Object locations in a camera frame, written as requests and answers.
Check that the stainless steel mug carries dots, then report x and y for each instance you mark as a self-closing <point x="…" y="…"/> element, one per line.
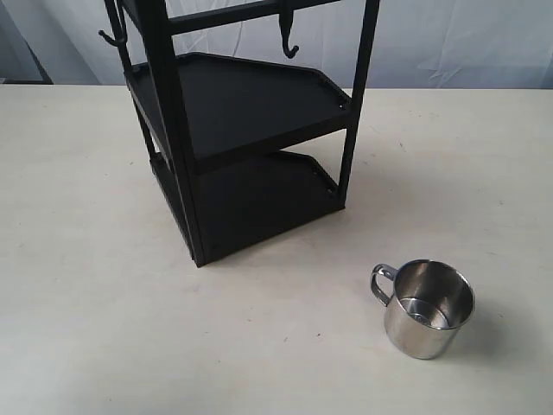
<point x="426" y="304"/>

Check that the white backdrop curtain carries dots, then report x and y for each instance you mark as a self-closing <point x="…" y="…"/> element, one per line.
<point x="418" y="44"/>

